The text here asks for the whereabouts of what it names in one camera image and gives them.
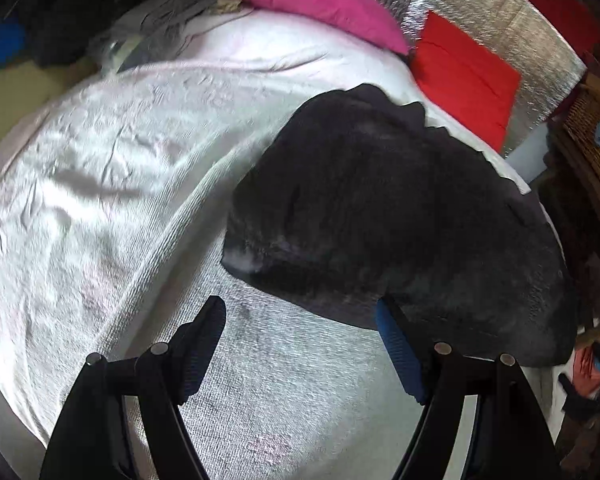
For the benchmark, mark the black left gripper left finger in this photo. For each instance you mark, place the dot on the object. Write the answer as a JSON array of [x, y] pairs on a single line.
[[91, 438]]

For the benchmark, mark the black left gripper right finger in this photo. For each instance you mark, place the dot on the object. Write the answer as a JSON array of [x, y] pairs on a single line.
[[509, 436]]

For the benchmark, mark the black garment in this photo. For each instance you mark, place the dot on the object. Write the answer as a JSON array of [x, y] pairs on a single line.
[[358, 198]]

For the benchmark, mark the grey crumpled clothes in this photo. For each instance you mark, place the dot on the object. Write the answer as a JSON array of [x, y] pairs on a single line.
[[155, 31]]

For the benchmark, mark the black clothes pile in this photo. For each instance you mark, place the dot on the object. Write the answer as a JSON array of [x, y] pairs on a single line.
[[60, 15]]

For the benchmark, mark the white bed blanket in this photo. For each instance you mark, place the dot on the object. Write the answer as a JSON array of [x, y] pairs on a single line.
[[113, 202]]

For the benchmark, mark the wicker wooden shelf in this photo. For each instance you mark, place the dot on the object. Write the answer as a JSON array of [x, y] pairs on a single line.
[[572, 130]]

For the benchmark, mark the red cushion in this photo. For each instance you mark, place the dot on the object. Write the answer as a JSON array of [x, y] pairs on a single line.
[[465, 79]]

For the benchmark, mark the blue cloth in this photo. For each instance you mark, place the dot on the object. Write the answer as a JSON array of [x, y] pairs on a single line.
[[12, 40]]

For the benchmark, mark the red fabric hanging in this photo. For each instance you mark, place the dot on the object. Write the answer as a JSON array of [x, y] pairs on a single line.
[[574, 21]]

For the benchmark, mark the silver foil insulation sheet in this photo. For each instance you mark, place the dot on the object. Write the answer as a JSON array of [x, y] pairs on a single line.
[[518, 34]]

